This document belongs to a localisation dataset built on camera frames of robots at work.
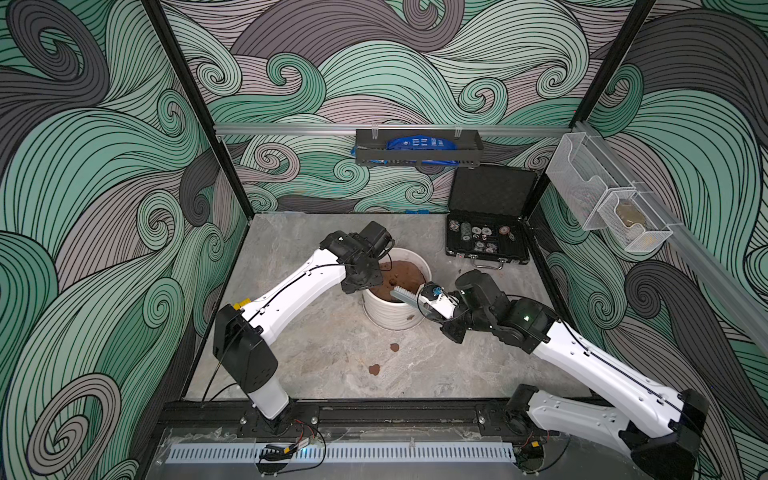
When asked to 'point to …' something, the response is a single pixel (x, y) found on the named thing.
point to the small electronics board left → (273, 459)
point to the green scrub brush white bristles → (405, 295)
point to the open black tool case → (484, 219)
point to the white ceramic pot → (395, 315)
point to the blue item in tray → (420, 142)
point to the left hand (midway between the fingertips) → (374, 278)
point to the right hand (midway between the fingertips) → (437, 310)
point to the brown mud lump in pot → (403, 274)
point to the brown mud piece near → (374, 369)
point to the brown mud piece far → (395, 347)
